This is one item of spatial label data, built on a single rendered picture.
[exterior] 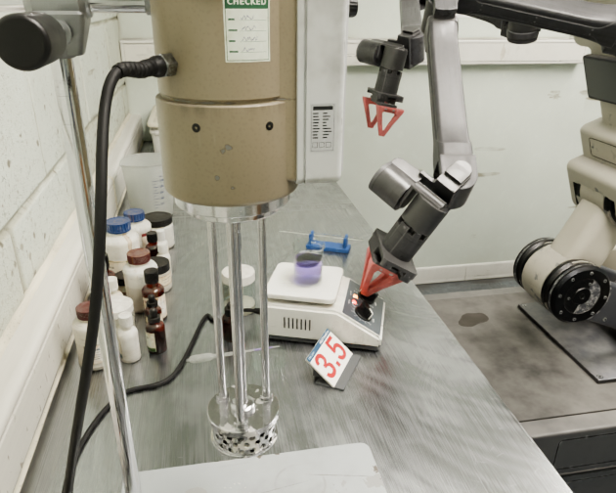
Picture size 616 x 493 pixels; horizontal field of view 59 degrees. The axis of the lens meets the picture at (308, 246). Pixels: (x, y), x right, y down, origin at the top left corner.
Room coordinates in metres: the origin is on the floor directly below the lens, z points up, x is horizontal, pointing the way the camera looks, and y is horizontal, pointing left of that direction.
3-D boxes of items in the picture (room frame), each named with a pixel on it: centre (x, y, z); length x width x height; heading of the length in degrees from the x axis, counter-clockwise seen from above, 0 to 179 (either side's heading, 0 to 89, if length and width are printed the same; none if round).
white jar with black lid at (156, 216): (1.15, 0.34, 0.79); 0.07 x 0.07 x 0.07
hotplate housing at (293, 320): (0.82, -0.02, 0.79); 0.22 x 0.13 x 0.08; 80
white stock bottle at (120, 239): (0.98, 0.37, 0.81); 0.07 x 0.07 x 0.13
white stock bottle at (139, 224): (1.07, 0.36, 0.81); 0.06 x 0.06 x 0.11
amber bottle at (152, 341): (0.74, 0.24, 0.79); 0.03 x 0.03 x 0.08
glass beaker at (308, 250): (0.82, 0.00, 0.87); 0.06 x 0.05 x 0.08; 46
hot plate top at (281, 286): (0.83, 0.00, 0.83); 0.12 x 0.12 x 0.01; 80
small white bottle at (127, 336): (0.72, 0.28, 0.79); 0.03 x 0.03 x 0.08
